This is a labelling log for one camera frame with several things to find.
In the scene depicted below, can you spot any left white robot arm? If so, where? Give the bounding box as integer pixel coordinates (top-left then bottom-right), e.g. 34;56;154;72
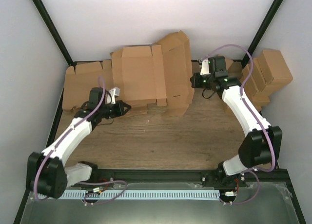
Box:
26;87;131;199

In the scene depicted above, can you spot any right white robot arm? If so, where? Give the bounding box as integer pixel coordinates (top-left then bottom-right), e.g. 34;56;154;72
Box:
190;56;282;186

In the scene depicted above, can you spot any large folded cardboard box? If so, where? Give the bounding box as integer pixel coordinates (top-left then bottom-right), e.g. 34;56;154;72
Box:
258;49;293;96

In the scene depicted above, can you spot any stack of flat cardboard blanks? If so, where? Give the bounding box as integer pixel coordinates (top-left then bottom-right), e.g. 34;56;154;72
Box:
62;60;156;117

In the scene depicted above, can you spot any row of folded boxes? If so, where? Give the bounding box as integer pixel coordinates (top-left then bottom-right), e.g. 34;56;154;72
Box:
244;58;273;111

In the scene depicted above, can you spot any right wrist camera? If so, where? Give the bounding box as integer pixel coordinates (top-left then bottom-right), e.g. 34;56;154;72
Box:
198;59;210;76

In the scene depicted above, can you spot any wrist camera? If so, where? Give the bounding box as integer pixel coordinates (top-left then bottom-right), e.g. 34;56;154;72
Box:
198;59;210;76
107;87;120;104

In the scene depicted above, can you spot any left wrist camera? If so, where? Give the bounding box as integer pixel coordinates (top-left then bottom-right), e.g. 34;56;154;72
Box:
107;87;120;104

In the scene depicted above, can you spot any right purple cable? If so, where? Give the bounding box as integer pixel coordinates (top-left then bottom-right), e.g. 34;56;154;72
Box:
202;44;278;206

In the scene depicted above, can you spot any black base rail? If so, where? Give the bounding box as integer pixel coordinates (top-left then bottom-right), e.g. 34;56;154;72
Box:
92;169;288;188

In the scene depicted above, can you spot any light blue slotted cable duct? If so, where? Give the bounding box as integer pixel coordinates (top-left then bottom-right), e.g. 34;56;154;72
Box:
60;190;220;201

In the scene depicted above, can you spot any right black frame post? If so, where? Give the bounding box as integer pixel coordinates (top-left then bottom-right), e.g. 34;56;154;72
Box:
248;0;284;55

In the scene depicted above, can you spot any black frame post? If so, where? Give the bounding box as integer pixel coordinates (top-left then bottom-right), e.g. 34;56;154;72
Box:
32;0;74;66
248;0;284;55

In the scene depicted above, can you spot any left black frame post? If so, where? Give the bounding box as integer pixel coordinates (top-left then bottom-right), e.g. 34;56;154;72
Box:
32;0;74;66

